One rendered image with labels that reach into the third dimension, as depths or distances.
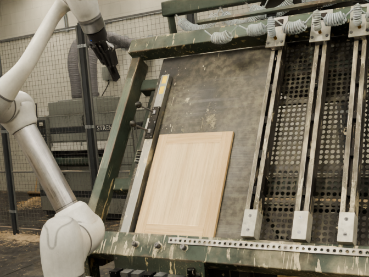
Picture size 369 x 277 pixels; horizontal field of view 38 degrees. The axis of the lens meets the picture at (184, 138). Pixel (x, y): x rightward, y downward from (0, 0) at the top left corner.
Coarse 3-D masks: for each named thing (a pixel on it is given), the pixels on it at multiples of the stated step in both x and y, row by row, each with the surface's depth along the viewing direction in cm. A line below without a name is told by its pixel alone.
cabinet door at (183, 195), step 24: (168, 144) 287; (192, 144) 280; (216, 144) 273; (168, 168) 280; (192, 168) 273; (216, 168) 265; (168, 192) 272; (192, 192) 265; (216, 192) 259; (144, 216) 271; (168, 216) 265; (192, 216) 259; (216, 216) 252
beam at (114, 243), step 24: (120, 240) 267; (144, 240) 261; (168, 240) 254; (240, 240) 238; (264, 240) 233; (216, 264) 239; (240, 264) 232; (264, 264) 227; (288, 264) 222; (312, 264) 218; (336, 264) 213; (360, 264) 209
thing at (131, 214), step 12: (168, 84) 308; (156, 96) 305; (156, 132) 295; (144, 144) 292; (144, 156) 288; (144, 168) 284; (144, 180) 283; (132, 192) 280; (132, 204) 276; (132, 216) 272; (132, 228) 272
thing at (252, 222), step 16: (288, 16) 280; (272, 32) 268; (272, 48) 277; (272, 64) 274; (272, 80) 273; (272, 96) 264; (272, 112) 260; (272, 128) 259; (256, 144) 255; (272, 144) 258; (256, 160) 251; (256, 176) 249; (256, 192) 243; (256, 208) 239; (256, 224) 237
